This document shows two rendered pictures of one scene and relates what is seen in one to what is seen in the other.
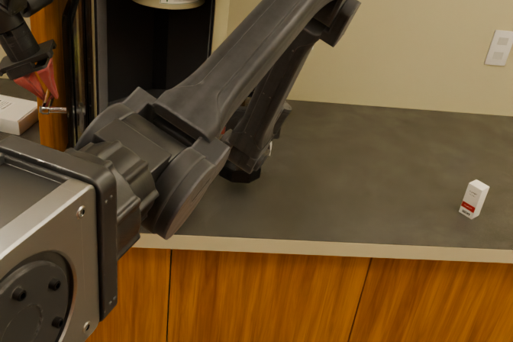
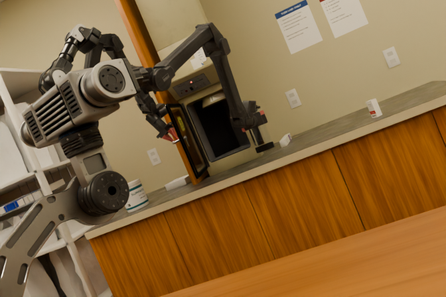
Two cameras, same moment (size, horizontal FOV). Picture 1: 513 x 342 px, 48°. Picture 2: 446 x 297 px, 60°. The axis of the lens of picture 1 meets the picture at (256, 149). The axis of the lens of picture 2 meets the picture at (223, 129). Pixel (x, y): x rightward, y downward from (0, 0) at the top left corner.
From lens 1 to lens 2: 1.08 m
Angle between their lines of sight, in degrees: 35
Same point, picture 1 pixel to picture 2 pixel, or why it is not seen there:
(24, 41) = (160, 122)
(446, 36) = (360, 66)
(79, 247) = (122, 69)
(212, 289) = (271, 200)
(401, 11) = (330, 67)
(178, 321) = (265, 224)
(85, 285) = (127, 79)
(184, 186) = (156, 71)
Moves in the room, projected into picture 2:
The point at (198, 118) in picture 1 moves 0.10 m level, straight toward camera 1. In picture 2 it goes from (162, 64) to (150, 63)
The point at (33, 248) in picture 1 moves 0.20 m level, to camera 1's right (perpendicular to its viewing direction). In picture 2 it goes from (109, 63) to (162, 34)
